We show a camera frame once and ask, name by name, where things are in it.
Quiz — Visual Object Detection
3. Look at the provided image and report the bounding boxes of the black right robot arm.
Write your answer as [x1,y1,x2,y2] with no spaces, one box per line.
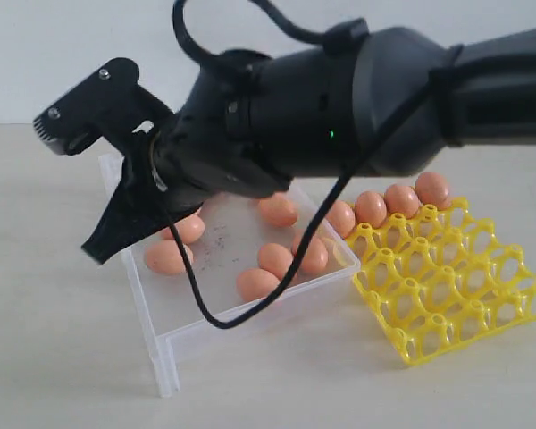
[83,27,536,263]

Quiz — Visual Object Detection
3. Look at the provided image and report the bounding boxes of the yellow plastic egg tray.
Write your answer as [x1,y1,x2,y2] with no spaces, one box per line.
[346,198,536,366]

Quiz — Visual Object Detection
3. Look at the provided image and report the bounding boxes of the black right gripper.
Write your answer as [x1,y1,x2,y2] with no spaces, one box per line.
[81,114,290,265]

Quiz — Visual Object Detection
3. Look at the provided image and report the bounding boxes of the clear plastic tray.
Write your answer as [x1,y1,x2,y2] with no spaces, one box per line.
[120,182,360,398]

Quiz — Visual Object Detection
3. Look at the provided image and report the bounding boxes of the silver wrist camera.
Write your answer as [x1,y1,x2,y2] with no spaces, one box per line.
[32,57,173,156]

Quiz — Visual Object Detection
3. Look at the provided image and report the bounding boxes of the brown egg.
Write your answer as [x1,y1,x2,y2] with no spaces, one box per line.
[236,268,280,302]
[384,184,421,219]
[144,240,186,276]
[257,194,298,228]
[300,236,329,275]
[415,172,452,210]
[326,200,356,239]
[354,191,387,228]
[174,214,205,244]
[257,243,293,280]

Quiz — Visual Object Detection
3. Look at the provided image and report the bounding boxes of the black camera cable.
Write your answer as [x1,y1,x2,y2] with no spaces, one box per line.
[149,0,456,330]

